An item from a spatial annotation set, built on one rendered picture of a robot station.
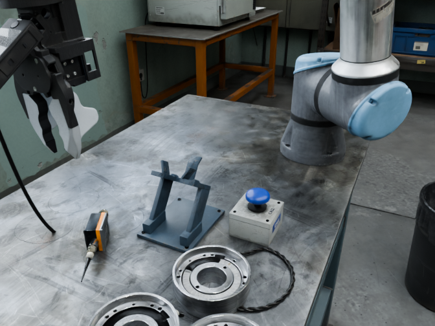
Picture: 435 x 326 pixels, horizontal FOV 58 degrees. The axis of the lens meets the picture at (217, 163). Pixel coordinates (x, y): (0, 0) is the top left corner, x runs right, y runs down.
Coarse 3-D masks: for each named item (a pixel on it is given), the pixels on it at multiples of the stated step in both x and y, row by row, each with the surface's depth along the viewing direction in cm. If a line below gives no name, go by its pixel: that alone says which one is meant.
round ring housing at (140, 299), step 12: (120, 300) 49; (132, 300) 49; (144, 300) 49; (156, 300) 49; (96, 312) 46; (108, 312) 48; (168, 312) 48; (96, 324) 46; (120, 324) 46; (132, 324) 47; (144, 324) 47; (156, 324) 46
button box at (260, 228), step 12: (240, 204) 66; (252, 204) 65; (264, 204) 65; (276, 204) 66; (240, 216) 63; (252, 216) 63; (264, 216) 63; (276, 216) 64; (240, 228) 64; (252, 228) 63; (264, 228) 62; (276, 228) 66; (252, 240) 64; (264, 240) 63
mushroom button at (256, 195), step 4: (252, 188) 65; (256, 188) 65; (260, 188) 65; (248, 192) 64; (252, 192) 64; (256, 192) 64; (260, 192) 64; (264, 192) 64; (268, 192) 64; (248, 196) 63; (252, 196) 63; (256, 196) 63; (260, 196) 63; (264, 196) 63; (268, 196) 63; (248, 200) 63; (252, 200) 62; (256, 200) 62; (260, 200) 62; (264, 200) 62; (268, 200) 63; (256, 204) 64; (260, 204) 64
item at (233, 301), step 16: (192, 256) 57; (208, 256) 57; (224, 256) 57; (240, 256) 55; (176, 272) 54; (192, 272) 54; (208, 272) 55; (224, 272) 54; (240, 272) 54; (176, 288) 50; (208, 288) 51; (224, 288) 51; (240, 288) 50; (192, 304) 49; (208, 304) 48; (224, 304) 49; (240, 304) 50
